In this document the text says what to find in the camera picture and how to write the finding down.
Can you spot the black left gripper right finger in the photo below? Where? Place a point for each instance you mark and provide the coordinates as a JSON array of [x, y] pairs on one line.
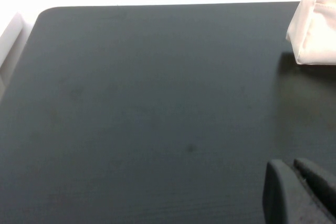
[[319, 179]]

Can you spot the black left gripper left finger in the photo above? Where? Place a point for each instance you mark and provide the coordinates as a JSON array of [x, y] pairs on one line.
[[284, 197]]

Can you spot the pale pink fabric pencil case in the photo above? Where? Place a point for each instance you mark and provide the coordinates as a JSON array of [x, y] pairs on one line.
[[316, 27]]

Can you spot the black table mat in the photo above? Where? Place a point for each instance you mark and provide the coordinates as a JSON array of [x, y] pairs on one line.
[[147, 113]]

